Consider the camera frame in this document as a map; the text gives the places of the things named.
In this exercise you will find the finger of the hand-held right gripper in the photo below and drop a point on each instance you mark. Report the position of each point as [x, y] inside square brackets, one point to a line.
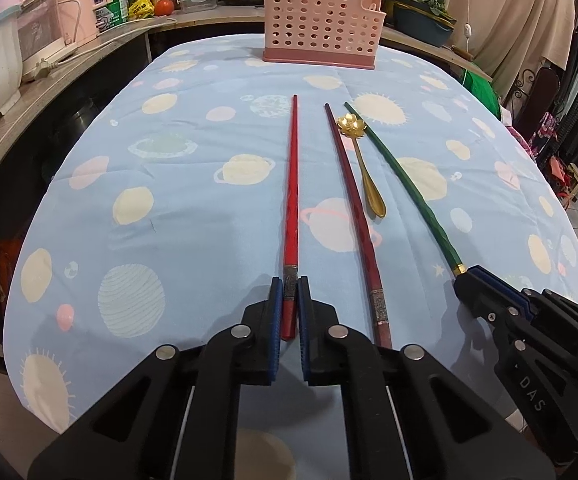
[484, 310]
[499, 287]

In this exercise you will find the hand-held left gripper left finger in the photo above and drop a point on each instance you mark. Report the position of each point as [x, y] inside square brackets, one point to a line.
[275, 330]

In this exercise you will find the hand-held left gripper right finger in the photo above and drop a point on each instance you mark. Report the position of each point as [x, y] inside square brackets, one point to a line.
[305, 330]

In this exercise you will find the dark red chopstick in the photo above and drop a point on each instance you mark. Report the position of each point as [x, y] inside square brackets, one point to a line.
[354, 210]

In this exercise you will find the green chopstick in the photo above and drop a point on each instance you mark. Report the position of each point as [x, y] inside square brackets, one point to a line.
[409, 180]

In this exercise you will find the gold flower spoon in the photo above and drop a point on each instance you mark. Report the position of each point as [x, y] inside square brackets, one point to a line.
[369, 180]

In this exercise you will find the pink perforated utensil holder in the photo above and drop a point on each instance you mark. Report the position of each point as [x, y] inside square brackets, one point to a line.
[319, 20]

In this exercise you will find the blue planet print tablecloth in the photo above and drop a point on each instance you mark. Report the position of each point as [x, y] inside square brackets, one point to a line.
[194, 210]

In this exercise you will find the pink floral cloth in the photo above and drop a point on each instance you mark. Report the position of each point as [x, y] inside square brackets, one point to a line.
[546, 127]

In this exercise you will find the dark metal chair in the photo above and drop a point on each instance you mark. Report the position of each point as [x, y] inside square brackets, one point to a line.
[536, 100]

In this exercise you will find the green bag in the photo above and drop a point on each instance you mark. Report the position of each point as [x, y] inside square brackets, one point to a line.
[481, 90]

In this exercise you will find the beige curtain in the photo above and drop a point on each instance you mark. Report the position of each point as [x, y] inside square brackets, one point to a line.
[509, 15]

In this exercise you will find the blue planter with greens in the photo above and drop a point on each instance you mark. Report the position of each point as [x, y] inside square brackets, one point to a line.
[419, 22]

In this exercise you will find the wooden counter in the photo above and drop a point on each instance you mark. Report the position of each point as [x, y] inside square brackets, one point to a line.
[29, 125]

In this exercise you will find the clear food container blue lid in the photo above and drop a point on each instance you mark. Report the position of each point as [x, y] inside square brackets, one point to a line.
[199, 1]

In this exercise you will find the red tomato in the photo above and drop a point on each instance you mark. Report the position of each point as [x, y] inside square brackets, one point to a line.
[164, 7]

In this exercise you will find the yellow packet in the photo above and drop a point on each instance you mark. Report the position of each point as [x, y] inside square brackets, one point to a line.
[140, 7]

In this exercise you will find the white clear-lid appliance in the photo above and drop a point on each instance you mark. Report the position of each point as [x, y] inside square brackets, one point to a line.
[44, 35]

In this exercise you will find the pink electric kettle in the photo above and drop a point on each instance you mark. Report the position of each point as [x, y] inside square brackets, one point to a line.
[84, 7]

